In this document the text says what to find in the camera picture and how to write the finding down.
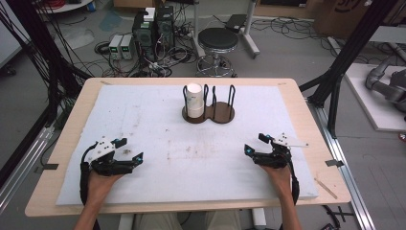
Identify aluminium rail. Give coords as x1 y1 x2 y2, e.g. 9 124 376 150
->
0 125 56 213
306 98 378 230

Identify person's left hand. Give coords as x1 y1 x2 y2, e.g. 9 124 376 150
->
86 170 124 205

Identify white metal stand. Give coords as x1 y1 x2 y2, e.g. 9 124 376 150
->
191 0 261 60

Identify grey bench power supply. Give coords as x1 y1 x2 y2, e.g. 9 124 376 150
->
120 34 135 60
108 34 124 60

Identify thin wooden stick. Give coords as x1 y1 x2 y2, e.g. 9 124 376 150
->
313 177 339 200

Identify person's right hand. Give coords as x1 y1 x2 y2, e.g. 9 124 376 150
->
259 164 293 199

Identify cardboard box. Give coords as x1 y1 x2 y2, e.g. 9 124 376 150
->
313 0 406 40

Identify small white box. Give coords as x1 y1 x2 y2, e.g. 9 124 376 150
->
143 7 157 23

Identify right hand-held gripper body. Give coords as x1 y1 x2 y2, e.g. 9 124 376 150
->
252 132 309 170

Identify black metal frame stand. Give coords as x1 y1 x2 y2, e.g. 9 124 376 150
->
5 0 84 106
299 0 400 139

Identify black round stool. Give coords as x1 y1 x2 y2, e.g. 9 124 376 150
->
194 27 240 78

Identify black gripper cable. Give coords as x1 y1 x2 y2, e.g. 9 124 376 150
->
79 141 99 206
286 158 302 206

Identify white foam mat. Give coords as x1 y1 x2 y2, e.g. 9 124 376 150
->
55 83 320 207

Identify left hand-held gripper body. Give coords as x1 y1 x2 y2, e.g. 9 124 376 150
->
83 136 135 177

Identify brown cup holder black posts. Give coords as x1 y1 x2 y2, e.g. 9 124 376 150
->
181 83 237 125

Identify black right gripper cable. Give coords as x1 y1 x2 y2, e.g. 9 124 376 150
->
286 158 302 206

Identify person's legs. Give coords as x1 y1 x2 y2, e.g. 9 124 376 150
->
131 210 242 230

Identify white floor board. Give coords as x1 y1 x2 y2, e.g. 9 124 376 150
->
344 62 406 133

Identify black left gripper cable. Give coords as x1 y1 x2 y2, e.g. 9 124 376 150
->
79 141 99 206

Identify black computer tower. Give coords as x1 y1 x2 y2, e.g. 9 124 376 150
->
155 5 176 50
131 11 158 62

